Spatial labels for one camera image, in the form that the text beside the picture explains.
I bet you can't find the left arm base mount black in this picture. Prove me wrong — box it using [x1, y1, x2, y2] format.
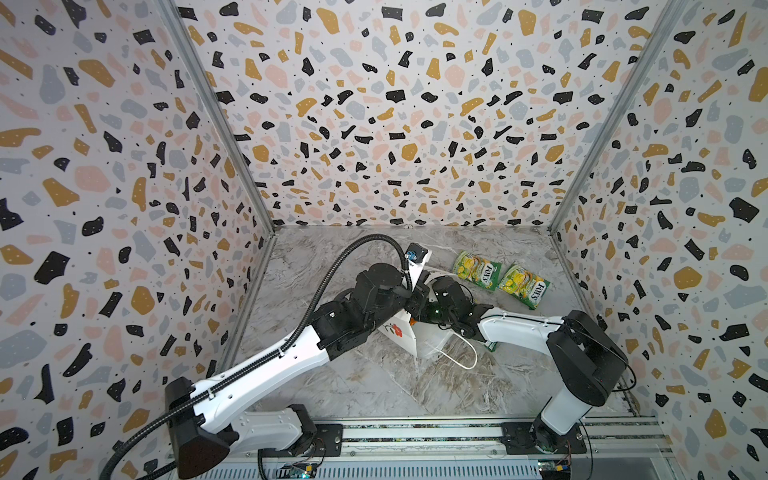
[261, 423, 344, 459]

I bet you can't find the corner aluminium post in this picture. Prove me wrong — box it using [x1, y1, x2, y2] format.
[547, 0, 691, 235]
[152, 0, 278, 235]

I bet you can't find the left corner aluminium post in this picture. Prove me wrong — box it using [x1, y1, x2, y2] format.
[152, 0, 278, 235]

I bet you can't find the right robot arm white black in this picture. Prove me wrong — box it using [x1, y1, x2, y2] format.
[406, 276, 629, 453]

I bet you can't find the white paper bag red flower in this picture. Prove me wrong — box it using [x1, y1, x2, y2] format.
[377, 269, 480, 371]

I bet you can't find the right corner aluminium post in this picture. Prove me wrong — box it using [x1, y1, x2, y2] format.
[547, 0, 691, 235]

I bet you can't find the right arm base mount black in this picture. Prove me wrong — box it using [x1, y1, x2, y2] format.
[500, 420, 587, 455]

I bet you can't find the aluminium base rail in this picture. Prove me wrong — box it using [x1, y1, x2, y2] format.
[203, 417, 685, 479]

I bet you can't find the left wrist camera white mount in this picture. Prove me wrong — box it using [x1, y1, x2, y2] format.
[405, 242, 432, 290]

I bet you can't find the black corrugated cable conduit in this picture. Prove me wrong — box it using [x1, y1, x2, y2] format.
[98, 233, 415, 480]

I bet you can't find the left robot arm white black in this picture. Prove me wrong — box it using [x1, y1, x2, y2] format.
[165, 261, 427, 479]

